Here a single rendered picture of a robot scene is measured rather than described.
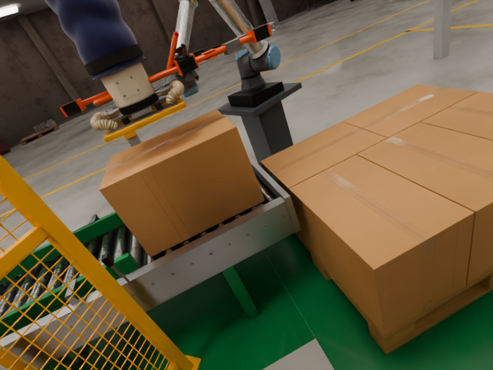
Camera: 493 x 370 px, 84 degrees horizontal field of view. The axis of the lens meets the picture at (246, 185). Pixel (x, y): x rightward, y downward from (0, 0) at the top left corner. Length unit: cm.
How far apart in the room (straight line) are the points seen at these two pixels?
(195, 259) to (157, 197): 31
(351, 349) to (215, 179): 94
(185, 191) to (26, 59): 1377
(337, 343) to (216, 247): 69
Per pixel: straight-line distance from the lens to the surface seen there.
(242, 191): 128
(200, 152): 116
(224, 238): 121
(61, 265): 186
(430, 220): 113
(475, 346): 150
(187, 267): 126
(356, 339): 147
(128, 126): 119
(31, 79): 1472
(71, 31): 125
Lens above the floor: 132
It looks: 30 degrees down
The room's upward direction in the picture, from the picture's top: 23 degrees counter-clockwise
